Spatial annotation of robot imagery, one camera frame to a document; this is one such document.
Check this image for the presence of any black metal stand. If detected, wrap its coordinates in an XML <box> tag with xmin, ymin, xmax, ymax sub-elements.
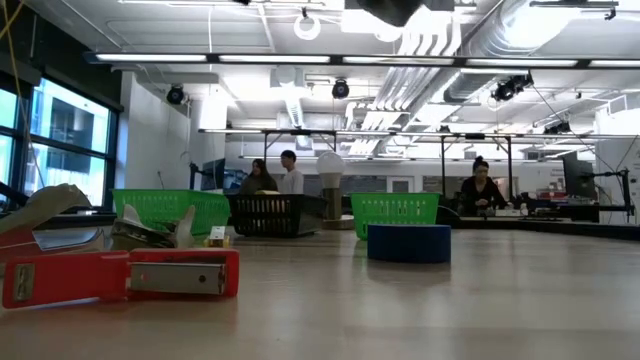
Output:
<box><xmin>579</xmin><ymin>168</ymin><xmax>636</xmax><ymax>219</ymax></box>

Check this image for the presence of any green plastic basket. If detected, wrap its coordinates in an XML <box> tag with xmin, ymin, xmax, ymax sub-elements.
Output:
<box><xmin>111</xmin><ymin>188</ymin><xmax>232</xmax><ymax>236</ymax></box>
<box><xmin>349</xmin><ymin>192</ymin><xmax>442</xmax><ymax>242</ymax></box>

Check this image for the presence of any silver ventilation duct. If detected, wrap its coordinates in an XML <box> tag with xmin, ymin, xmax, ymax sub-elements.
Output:
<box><xmin>442</xmin><ymin>0</ymin><xmax>551</xmax><ymax>104</ymax></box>

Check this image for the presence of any long ceiling light strip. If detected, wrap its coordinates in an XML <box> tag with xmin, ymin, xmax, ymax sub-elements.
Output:
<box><xmin>83</xmin><ymin>51</ymin><xmax>640</xmax><ymax>70</ymax></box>

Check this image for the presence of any white bulb on metal base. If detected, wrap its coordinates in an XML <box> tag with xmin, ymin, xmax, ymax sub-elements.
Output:
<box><xmin>315</xmin><ymin>151</ymin><xmax>355</xmax><ymax>231</ymax></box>

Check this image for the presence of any black monitor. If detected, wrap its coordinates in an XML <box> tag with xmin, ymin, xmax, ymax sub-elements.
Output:
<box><xmin>199</xmin><ymin>158</ymin><xmax>227</xmax><ymax>192</ymax></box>
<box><xmin>562</xmin><ymin>151</ymin><xmax>599</xmax><ymax>201</ymax></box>

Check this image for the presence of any red stapler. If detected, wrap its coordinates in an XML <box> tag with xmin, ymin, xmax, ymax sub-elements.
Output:
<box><xmin>0</xmin><ymin>227</ymin><xmax>241</xmax><ymax>310</ymax></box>

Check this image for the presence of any black plastic basket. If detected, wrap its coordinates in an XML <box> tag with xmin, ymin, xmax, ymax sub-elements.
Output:
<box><xmin>225</xmin><ymin>193</ymin><xmax>329</xmax><ymax>238</ymax></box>

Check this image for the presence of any white ring light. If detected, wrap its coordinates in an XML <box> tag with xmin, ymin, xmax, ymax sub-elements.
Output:
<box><xmin>293</xmin><ymin>7</ymin><xmax>322</xmax><ymax>42</ymax></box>

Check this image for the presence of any person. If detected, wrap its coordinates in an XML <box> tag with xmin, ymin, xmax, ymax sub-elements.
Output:
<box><xmin>458</xmin><ymin>155</ymin><xmax>512</xmax><ymax>217</ymax></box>
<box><xmin>278</xmin><ymin>149</ymin><xmax>305</xmax><ymax>196</ymax></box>
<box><xmin>238</xmin><ymin>158</ymin><xmax>279</xmax><ymax>196</ymax></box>

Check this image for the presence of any blue tape roll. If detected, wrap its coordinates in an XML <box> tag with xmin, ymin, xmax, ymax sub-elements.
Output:
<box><xmin>366</xmin><ymin>223</ymin><xmax>453</xmax><ymax>265</ymax></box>

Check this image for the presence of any black metal gantry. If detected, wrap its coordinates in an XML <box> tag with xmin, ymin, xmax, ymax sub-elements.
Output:
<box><xmin>439</xmin><ymin>132</ymin><xmax>514</xmax><ymax>201</ymax></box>
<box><xmin>262</xmin><ymin>128</ymin><xmax>339</xmax><ymax>176</ymax></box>

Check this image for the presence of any large glass window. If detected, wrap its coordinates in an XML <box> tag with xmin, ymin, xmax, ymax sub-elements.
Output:
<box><xmin>0</xmin><ymin>74</ymin><xmax>120</xmax><ymax>211</ymax></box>

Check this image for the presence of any yellow stapler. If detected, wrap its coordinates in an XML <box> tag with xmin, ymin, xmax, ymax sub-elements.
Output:
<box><xmin>207</xmin><ymin>225</ymin><xmax>232</xmax><ymax>250</ymax></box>

